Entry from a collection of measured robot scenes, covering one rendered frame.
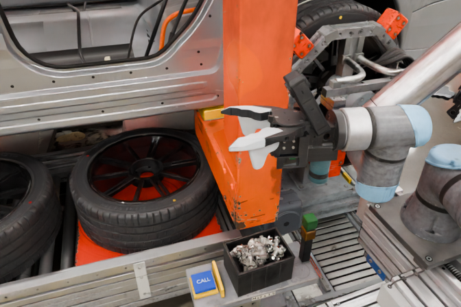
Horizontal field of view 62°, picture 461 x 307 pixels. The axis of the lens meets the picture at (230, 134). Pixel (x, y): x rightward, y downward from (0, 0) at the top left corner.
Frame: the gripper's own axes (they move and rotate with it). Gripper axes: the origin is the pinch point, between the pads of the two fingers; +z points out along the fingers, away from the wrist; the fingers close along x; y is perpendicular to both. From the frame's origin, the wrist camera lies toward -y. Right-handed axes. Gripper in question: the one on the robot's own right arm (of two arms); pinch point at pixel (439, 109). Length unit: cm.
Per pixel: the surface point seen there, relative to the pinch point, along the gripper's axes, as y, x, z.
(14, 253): -34, -11, 169
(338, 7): 23, -42, 28
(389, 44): 11.9, -28.0, 9.3
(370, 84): 14.5, -9.3, 30.7
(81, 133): -120, -134, 155
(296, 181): -67, -20, 40
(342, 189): -66, -7, 19
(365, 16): 19.0, -39.5, 15.8
